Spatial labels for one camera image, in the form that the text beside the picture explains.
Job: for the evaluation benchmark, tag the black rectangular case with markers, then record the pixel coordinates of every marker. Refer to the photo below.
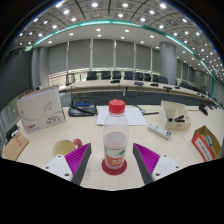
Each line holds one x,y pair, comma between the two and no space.
10,130

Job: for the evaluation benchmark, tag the row of black office chairs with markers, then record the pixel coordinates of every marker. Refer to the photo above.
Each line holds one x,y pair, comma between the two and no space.
116,75

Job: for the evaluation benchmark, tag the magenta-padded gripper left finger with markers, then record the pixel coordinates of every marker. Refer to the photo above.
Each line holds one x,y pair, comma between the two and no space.
76,159

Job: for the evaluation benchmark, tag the black desk microphone base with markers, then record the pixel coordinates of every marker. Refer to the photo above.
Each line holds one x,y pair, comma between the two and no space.
203,109

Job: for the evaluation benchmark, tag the black binder clips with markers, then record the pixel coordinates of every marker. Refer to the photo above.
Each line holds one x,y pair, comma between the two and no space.
176,118

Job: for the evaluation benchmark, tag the group of round ceiling lights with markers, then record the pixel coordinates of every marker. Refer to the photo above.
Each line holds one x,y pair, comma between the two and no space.
94,4

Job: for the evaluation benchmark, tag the white remote control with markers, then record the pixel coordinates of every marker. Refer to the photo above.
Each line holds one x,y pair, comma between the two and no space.
160,131

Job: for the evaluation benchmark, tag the black pen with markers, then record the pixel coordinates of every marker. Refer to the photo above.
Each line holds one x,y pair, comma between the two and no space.
150,113

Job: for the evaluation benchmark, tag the brown paper envelope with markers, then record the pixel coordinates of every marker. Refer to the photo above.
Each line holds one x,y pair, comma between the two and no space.
15,146

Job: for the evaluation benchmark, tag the group of black table microphones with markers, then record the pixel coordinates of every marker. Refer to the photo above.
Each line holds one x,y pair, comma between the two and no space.
139,83

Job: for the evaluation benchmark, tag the flat round red coaster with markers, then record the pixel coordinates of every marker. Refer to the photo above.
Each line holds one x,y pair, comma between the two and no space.
114,172

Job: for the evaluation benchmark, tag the clear red-capped water bottle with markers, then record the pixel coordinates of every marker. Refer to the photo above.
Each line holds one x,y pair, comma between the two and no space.
115,140

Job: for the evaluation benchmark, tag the white desk organizer box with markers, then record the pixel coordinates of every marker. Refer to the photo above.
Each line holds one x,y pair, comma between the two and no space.
175,126

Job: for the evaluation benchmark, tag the red floral ceramic mug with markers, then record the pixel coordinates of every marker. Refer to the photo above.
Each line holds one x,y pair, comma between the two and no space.
63,146

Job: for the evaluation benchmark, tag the white paper ream box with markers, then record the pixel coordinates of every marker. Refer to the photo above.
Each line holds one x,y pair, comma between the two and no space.
40,111

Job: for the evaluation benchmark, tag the white paper sheet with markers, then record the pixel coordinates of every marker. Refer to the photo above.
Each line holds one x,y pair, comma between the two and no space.
136,116

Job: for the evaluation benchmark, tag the open cardboard box red side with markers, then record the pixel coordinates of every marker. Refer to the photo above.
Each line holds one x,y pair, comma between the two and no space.
201,146

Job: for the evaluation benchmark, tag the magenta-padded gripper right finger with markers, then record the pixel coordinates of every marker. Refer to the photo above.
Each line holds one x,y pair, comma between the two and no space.
146,159

